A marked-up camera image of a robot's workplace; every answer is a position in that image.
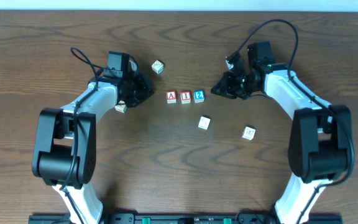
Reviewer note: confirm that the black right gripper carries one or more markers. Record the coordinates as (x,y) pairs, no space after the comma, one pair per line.
(229,85)

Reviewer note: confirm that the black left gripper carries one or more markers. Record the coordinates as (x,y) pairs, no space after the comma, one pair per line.
(138,90)

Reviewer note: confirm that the blue number 2 block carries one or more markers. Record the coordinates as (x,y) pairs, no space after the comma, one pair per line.
(198,96)

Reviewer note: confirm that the red letter A block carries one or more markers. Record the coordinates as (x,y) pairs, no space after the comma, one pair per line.
(171,97)

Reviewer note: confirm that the red letter I block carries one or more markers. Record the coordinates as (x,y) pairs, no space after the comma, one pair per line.
(185,97)

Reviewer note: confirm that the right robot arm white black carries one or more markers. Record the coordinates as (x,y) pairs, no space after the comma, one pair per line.
(320,152)

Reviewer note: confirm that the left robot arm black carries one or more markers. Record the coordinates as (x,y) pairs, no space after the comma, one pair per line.
(64,154)

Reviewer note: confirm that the white block green side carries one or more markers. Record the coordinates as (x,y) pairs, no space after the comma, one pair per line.
(158,67)

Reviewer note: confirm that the white block blue edge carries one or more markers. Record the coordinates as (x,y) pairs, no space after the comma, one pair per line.
(204,122)

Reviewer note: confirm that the plain white wooden block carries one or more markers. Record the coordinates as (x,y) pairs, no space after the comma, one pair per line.
(248,133)

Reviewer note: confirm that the black mounting rail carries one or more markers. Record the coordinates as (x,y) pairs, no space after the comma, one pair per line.
(130,218)

